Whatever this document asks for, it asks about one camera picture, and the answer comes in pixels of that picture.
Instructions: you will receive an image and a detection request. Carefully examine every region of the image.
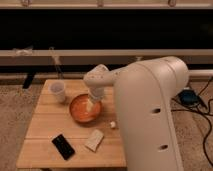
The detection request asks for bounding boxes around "black cable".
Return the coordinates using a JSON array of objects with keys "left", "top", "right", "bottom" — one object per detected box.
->
[{"left": 171, "top": 77, "right": 213, "bottom": 167}]

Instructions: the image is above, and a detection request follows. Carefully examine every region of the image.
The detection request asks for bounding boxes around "dark blue power adapter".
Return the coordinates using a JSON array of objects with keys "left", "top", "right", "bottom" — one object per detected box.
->
[{"left": 178, "top": 89, "right": 199, "bottom": 105}]

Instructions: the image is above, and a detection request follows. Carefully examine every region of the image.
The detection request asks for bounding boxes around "wooden table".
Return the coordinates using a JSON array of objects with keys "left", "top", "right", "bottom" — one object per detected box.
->
[{"left": 16, "top": 79, "right": 126, "bottom": 169}]

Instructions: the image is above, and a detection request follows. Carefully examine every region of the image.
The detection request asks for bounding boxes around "orange ceramic bowl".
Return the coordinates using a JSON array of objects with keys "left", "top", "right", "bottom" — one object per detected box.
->
[{"left": 69, "top": 94, "right": 102, "bottom": 123}]

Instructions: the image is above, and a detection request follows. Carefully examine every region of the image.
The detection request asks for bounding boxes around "translucent plastic cup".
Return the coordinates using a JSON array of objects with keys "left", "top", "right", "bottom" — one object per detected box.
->
[{"left": 49, "top": 81, "right": 66, "bottom": 103}]

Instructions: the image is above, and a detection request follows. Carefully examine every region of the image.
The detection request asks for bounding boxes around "beige rectangular block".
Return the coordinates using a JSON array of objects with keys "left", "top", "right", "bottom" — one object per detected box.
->
[{"left": 84, "top": 129, "right": 104, "bottom": 152}]

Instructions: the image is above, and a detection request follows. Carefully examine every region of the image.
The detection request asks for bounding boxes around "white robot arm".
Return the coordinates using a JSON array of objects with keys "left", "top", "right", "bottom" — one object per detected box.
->
[{"left": 84, "top": 56, "right": 189, "bottom": 171}]

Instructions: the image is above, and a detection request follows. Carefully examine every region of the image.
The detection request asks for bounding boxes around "black smartphone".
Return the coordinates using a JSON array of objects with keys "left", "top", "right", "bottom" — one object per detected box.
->
[{"left": 52, "top": 134, "right": 75, "bottom": 160}]

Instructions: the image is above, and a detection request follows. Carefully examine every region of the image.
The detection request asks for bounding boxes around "white plastic bottle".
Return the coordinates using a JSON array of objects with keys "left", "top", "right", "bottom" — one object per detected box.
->
[{"left": 110, "top": 121, "right": 116, "bottom": 129}]

